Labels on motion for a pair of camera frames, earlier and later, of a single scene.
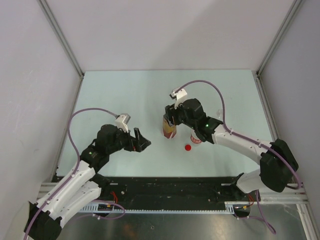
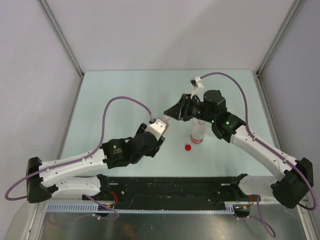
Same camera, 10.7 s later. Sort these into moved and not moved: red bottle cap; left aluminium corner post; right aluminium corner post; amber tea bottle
Moved: amber tea bottle
Not moved: red bottle cap; right aluminium corner post; left aluminium corner post
